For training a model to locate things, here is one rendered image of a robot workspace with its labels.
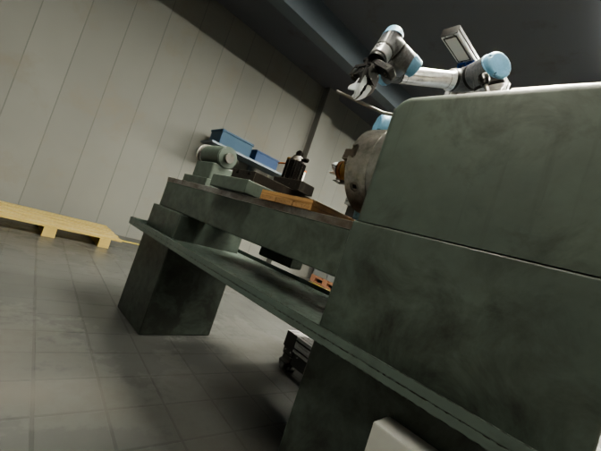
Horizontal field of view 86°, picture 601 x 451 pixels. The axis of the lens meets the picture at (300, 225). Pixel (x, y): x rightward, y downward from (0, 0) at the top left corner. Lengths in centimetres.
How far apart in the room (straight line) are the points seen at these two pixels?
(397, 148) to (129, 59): 452
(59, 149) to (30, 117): 42
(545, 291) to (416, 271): 25
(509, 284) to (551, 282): 7
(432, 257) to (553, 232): 24
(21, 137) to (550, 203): 483
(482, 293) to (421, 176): 32
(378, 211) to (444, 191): 18
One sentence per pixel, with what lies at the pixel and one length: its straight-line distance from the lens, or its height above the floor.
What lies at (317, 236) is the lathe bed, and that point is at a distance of 110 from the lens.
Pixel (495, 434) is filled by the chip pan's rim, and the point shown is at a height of 55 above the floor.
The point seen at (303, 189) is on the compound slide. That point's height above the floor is 99.
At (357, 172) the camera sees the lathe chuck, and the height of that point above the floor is 103.
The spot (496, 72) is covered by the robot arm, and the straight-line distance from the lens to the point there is 164.
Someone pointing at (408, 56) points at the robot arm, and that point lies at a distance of 144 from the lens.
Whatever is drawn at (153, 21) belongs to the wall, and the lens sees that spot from 539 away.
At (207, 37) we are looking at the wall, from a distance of 562.
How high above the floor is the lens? 76
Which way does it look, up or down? 2 degrees up
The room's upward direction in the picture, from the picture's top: 19 degrees clockwise
